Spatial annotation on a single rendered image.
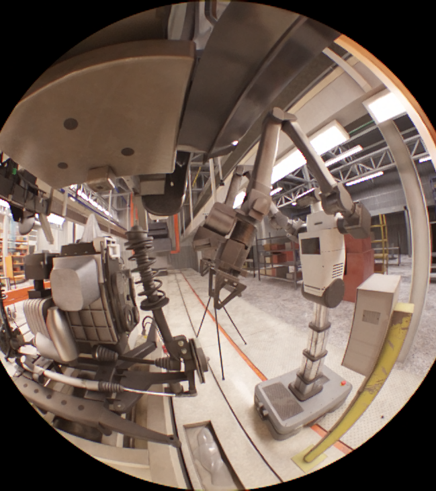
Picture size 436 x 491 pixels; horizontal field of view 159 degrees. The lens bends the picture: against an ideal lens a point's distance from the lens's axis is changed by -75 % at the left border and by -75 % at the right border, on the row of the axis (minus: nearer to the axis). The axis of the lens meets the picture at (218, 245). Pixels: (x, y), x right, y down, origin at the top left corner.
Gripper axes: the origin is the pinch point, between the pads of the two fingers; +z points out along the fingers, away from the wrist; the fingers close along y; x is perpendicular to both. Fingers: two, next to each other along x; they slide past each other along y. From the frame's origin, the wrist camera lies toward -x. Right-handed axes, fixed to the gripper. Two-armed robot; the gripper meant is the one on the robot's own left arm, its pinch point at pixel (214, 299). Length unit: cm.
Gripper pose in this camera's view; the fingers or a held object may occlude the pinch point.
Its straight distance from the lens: 38.4
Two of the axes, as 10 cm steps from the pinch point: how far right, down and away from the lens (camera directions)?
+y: 1.7, -0.4, -9.9
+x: 9.0, 4.2, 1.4
